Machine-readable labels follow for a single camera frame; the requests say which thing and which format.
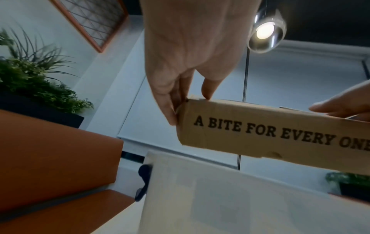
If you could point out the person's right hand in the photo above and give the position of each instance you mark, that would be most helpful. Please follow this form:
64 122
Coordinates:
344 105

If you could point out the person's left hand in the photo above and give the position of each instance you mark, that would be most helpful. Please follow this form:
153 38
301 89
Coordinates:
188 45

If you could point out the brown cardboard box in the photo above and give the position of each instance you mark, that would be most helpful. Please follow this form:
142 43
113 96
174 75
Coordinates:
274 134

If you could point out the green leafy plant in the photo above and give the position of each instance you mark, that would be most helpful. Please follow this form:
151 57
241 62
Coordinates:
347 178
37 75

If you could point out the glass pendant lamp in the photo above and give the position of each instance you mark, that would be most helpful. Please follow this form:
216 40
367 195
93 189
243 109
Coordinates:
267 29

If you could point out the orange leather bench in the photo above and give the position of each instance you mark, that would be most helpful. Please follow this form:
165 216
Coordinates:
57 171
349 197

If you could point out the grey window frame post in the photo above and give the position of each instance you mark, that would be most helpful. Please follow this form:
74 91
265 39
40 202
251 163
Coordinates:
245 75

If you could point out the orange picture frame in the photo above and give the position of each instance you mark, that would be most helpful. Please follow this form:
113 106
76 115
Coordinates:
95 22

